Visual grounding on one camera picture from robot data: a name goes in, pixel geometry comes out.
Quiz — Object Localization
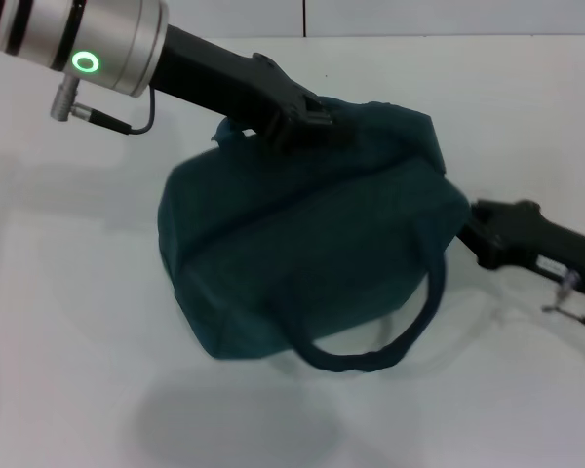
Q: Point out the dark teal lunch bag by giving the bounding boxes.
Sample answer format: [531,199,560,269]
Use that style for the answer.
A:
[155,96,472,374]

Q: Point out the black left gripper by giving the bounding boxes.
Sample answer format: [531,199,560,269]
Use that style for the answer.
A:
[150,22,360,153]

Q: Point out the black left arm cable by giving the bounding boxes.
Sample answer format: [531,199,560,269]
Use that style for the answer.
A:
[90,87,157,136]

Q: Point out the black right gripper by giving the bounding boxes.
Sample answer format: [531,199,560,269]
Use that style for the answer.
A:
[459,198,585,297]

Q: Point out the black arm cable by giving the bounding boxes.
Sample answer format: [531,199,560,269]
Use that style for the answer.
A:
[90,87,157,136]
[540,270,585,336]

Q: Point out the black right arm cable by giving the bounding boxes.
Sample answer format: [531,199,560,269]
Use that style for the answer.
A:
[540,270,585,336]

